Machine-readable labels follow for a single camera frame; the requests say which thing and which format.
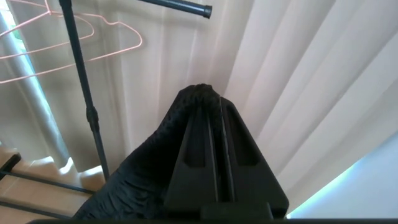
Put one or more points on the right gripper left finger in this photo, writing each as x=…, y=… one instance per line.
x=189, y=174

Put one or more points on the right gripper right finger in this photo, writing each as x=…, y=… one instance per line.
x=252, y=174

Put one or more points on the black shorts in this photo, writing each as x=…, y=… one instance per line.
x=143, y=180

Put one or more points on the pink clothes hanger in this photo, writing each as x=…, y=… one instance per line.
x=141, y=42
x=94, y=31

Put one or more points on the black clothes rack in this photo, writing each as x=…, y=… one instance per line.
x=77, y=62

